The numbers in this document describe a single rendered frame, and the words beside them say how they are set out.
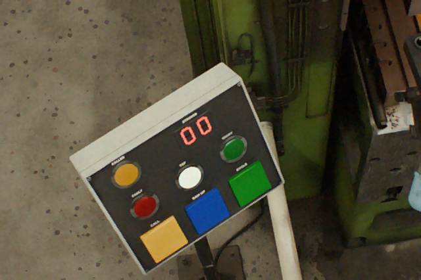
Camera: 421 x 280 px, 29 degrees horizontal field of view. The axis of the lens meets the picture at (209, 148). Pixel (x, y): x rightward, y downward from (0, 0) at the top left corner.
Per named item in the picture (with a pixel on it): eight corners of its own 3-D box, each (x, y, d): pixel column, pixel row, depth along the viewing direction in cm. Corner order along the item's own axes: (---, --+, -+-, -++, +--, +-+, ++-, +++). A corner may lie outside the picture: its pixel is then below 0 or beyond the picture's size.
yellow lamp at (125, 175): (141, 184, 145) (137, 175, 141) (116, 188, 145) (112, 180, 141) (139, 168, 147) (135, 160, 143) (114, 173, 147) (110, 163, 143)
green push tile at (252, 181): (272, 187, 160) (260, 161, 156) (241, 208, 159) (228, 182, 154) (267, 183, 162) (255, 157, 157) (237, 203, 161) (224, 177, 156)
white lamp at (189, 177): (204, 186, 152) (202, 178, 148) (179, 190, 152) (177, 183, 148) (201, 171, 153) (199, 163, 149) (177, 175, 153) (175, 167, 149)
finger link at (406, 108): (391, 127, 138) (409, 127, 129) (385, 93, 138) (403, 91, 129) (408, 123, 138) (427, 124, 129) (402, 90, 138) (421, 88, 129)
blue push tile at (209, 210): (230, 215, 159) (217, 189, 154) (199, 235, 157) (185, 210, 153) (226, 210, 160) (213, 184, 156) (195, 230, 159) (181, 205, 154)
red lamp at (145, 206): (159, 215, 150) (156, 208, 146) (135, 219, 150) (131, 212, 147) (157, 200, 152) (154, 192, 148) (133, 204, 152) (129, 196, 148)
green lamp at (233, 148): (247, 158, 154) (246, 150, 150) (223, 162, 154) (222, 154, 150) (245, 144, 155) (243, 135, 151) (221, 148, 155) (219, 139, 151)
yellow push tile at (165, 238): (189, 242, 157) (174, 217, 152) (157, 264, 156) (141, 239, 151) (185, 238, 159) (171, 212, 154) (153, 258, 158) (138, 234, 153)
